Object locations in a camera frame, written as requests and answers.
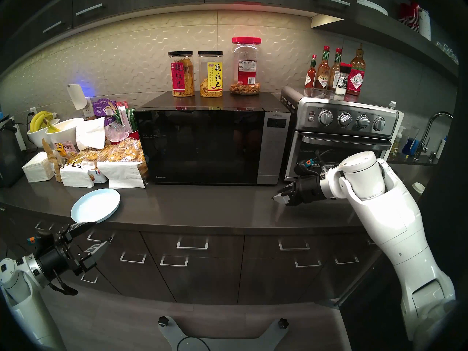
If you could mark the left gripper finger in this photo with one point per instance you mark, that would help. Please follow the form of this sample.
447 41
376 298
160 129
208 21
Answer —
78 229
95 253

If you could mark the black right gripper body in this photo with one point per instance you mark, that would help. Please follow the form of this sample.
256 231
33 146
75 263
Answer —
309 189

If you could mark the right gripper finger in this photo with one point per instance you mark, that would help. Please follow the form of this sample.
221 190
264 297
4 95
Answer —
289 187
283 198

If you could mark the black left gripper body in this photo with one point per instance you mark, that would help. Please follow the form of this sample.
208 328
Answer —
55 262

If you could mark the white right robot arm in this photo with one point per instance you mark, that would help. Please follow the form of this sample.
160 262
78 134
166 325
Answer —
387 215

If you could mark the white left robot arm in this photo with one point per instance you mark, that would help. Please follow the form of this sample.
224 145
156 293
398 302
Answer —
18 299

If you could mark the light blue plate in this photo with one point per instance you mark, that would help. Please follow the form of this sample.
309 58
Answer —
95 206

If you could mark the white snack box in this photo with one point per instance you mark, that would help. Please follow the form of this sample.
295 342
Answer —
75 176

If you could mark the stainless steel toaster oven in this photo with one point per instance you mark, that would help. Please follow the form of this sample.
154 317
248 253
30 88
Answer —
307 127

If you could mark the white paper sheet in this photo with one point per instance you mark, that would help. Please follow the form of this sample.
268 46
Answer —
120 174

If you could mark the silver toaster oven knob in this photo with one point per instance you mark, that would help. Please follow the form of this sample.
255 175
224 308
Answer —
378 124
344 119
325 117
363 121

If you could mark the white napkin stack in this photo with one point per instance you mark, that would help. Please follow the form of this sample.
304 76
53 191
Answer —
36 167

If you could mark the snack pack with yellow print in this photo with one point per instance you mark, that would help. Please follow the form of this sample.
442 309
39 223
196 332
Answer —
64 149

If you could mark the pile of yellow snack packets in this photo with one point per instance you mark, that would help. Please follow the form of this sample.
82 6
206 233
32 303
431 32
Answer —
122 153

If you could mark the large white bowl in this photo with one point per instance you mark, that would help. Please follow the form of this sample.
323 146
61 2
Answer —
62 136

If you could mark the white crumpled paper bag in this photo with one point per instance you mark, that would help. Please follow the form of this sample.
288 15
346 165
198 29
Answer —
89 134

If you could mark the black star knob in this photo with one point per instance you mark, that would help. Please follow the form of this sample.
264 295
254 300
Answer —
282 323
163 321

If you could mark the clear soap pump bottle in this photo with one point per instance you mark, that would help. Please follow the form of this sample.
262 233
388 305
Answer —
396 143

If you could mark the small white bowl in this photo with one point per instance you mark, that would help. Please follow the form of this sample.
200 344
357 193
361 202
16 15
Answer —
36 138

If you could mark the clear plastic bag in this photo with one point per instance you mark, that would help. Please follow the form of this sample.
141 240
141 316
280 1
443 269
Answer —
117 131

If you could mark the small white lid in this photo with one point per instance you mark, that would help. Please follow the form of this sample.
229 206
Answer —
418 187

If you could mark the dark lower cabinet unit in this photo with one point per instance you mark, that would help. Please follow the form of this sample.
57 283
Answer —
208 280

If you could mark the small red hot sauce bottle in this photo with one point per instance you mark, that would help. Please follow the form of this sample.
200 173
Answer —
310 78

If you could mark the brown sauce bottle red cap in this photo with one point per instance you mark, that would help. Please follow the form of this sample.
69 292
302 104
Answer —
323 78

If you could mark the spice shaker with red cap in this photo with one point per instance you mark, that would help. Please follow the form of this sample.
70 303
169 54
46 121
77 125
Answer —
342 81

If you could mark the yellow banana bunch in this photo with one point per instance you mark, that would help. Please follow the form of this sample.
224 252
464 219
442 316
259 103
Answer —
38 120

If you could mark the large Tabasco sauce bottle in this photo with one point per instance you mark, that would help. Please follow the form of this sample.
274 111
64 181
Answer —
356 79

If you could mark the red cup with sachets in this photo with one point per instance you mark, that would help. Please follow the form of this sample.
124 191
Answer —
128 120

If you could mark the chrome sink faucet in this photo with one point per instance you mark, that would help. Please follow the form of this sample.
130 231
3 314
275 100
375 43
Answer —
424 145

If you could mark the purple tea pouch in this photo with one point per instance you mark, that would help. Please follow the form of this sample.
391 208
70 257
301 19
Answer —
102 107

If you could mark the sauce bottle with green neck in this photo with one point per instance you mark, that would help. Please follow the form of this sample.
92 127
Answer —
334 67

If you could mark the clear jar with red lid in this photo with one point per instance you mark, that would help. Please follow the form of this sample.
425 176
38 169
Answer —
245 68

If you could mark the snack jar with yellow label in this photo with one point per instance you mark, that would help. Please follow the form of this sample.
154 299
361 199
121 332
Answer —
211 76

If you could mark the white dish soap bottle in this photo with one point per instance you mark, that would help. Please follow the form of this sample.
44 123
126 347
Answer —
441 149

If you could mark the snack jar with red label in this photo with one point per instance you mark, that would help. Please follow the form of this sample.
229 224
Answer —
181 76

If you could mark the stack of white plates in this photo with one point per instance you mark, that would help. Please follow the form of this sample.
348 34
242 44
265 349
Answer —
371 5

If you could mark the row of clear glasses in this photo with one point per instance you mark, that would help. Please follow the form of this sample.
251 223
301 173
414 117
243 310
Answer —
448 51

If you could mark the white paper cup stack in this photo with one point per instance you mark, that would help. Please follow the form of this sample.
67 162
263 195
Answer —
425 25

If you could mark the stack of red cups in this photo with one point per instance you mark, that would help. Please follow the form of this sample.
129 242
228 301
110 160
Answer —
409 14

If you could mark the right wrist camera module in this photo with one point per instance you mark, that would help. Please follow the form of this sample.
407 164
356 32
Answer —
309 165

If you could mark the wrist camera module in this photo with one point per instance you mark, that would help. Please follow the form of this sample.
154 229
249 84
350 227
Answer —
44 240
309 165

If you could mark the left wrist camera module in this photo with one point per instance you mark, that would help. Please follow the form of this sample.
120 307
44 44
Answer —
44 240

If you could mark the white wall plug-in device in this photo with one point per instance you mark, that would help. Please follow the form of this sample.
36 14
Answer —
76 96

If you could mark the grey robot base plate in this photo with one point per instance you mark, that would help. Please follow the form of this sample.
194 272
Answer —
256 341

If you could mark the dark wall shelf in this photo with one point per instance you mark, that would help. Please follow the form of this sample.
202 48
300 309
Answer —
384 32

